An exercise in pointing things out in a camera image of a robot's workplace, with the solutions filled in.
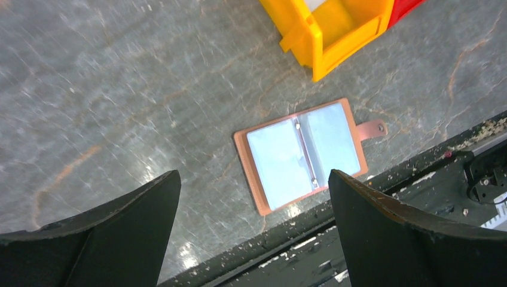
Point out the red plastic bin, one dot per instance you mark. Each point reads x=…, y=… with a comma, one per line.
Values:
x=401, y=8

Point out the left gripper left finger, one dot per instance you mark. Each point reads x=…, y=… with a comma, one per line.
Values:
x=119, y=243

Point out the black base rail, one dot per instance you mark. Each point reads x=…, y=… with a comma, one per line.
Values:
x=456, y=180

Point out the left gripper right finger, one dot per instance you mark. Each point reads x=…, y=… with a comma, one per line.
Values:
x=389, y=243

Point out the tan leather card holder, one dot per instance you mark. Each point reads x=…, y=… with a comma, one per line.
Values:
x=290, y=158

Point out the yellow plastic bin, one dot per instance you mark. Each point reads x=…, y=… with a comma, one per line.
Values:
x=322, y=38

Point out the white toothed cable duct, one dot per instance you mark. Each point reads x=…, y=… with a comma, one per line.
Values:
x=498, y=222

